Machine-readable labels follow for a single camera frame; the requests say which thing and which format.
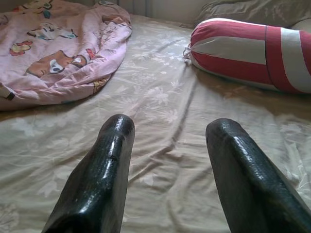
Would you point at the floral patterned bed sheet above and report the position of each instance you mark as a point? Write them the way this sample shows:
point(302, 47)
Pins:
point(158, 97)

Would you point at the pink cartoon print blanket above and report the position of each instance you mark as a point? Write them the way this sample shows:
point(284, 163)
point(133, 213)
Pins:
point(60, 48)

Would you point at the red white striped bolster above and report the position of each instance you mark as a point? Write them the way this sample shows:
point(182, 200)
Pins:
point(230, 48)

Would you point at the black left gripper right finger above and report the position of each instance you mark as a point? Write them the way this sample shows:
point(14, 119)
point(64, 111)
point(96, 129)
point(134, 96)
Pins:
point(255, 191)

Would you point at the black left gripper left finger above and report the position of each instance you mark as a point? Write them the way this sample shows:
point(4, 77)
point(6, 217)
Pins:
point(97, 184)

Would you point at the beige pillow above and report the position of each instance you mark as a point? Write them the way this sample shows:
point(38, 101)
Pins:
point(255, 12)

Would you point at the grey pleated curtain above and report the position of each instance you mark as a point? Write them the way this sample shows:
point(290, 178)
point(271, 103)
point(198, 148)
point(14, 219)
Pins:
point(143, 6)

